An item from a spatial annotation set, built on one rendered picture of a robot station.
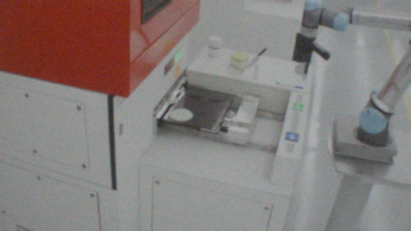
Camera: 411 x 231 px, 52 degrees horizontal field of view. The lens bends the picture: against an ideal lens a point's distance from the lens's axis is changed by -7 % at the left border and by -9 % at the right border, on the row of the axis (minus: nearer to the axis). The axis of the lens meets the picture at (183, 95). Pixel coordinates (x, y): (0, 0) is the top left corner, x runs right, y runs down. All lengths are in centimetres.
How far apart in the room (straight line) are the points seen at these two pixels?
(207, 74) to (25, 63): 99
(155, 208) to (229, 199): 35
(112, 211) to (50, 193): 29
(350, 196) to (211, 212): 72
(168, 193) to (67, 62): 72
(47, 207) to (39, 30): 81
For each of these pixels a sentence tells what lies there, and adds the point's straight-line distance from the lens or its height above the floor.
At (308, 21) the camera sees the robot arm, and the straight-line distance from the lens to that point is 185.
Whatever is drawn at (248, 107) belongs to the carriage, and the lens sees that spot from 215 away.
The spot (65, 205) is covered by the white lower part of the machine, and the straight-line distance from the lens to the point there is 191.
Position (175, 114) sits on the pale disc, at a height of 90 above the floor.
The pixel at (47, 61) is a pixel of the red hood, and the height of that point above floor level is 130.
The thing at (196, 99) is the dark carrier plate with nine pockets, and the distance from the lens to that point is 212.
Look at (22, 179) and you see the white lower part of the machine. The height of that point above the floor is 72.
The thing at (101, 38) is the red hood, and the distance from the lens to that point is 140.
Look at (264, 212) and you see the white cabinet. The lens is 182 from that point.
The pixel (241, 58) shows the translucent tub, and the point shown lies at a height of 103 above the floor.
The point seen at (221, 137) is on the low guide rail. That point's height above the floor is 84.
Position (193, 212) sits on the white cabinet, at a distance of 191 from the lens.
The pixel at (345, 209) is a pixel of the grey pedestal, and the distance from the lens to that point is 229.
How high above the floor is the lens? 194
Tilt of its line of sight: 29 degrees down
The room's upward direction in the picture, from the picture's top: 4 degrees clockwise
